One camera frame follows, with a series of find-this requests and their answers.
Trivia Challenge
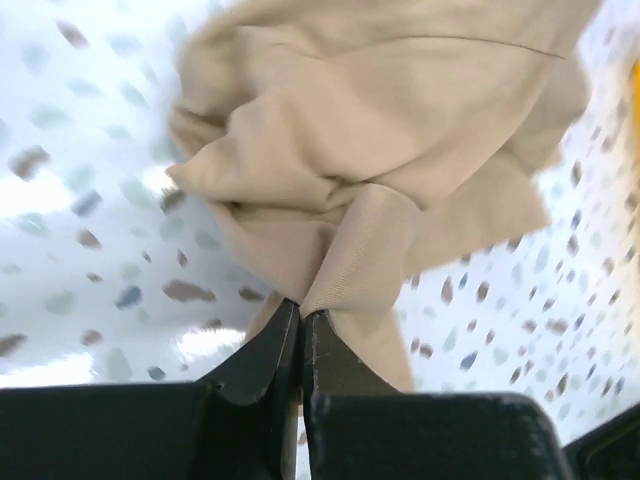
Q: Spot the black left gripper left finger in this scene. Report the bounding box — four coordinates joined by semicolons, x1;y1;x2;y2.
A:
1;302;300;480

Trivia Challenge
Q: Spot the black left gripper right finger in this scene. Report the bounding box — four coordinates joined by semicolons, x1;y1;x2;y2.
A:
303;313;573;480

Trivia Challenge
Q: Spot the yellow plastic tray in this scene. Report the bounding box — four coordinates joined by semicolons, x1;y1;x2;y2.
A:
631;61;640;117

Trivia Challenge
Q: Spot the beige t-shirt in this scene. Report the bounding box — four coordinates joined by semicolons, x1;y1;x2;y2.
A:
168;1;598;392

